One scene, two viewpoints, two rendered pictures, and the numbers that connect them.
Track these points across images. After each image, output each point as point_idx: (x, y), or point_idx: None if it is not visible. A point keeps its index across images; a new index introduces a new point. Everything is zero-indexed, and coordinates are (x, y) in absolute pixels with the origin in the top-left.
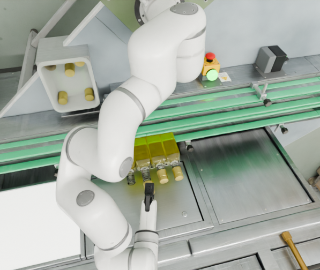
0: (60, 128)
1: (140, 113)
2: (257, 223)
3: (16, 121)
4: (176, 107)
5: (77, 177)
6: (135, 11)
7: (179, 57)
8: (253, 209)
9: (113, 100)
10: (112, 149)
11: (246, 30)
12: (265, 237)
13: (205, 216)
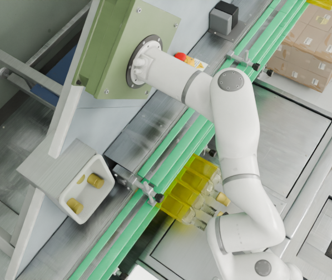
0: (93, 236)
1: (261, 182)
2: (312, 173)
3: (39, 268)
4: (188, 129)
5: (233, 260)
6: (128, 81)
7: None
8: (298, 162)
9: (245, 189)
10: (277, 223)
11: (194, 9)
12: (326, 178)
13: (273, 200)
